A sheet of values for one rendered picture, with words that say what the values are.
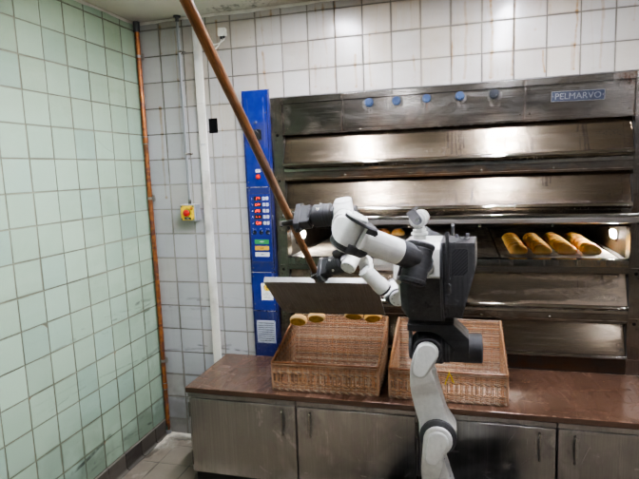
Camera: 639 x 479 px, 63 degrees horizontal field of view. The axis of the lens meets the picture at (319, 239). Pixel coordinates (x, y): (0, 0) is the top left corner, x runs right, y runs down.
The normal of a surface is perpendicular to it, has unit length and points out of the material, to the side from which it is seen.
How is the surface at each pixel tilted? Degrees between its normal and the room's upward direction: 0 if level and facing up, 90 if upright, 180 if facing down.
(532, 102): 92
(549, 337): 70
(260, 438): 90
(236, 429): 90
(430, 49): 90
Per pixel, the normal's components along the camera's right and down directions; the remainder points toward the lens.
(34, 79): 0.97, 0.00
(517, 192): -0.25, -0.21
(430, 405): -0.25, 0.14
